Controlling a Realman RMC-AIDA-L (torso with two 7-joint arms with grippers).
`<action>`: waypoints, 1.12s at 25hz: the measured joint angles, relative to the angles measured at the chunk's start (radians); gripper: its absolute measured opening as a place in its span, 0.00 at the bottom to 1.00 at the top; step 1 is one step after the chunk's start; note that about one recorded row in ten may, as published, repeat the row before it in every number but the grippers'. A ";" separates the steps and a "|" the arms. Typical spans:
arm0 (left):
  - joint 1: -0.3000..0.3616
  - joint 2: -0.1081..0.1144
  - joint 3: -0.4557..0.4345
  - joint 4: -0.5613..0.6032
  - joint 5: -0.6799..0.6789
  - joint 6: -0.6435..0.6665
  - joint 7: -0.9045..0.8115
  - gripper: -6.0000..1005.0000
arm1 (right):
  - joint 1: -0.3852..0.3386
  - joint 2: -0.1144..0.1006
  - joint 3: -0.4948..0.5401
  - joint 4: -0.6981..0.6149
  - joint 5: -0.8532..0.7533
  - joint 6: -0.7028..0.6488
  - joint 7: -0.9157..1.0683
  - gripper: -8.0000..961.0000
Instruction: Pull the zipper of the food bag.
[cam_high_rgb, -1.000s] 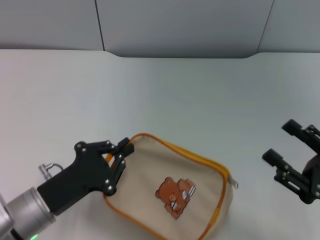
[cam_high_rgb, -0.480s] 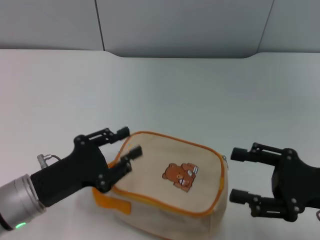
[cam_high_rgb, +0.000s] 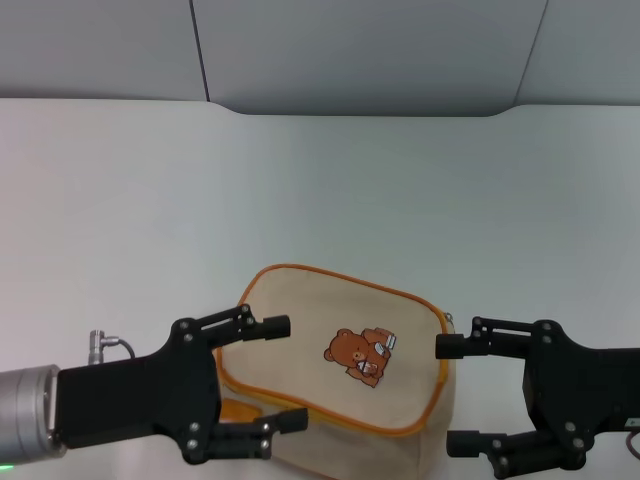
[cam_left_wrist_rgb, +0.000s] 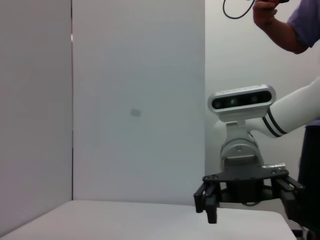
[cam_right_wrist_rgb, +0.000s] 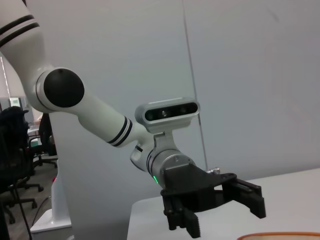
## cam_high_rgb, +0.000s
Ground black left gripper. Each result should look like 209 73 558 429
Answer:
52 304 310 466

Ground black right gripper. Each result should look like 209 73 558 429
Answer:
435 315 640 477

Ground beige food bag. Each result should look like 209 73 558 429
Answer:
214 263 457 480

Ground left gripper cable with plug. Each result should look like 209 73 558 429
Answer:
88 329 137 366

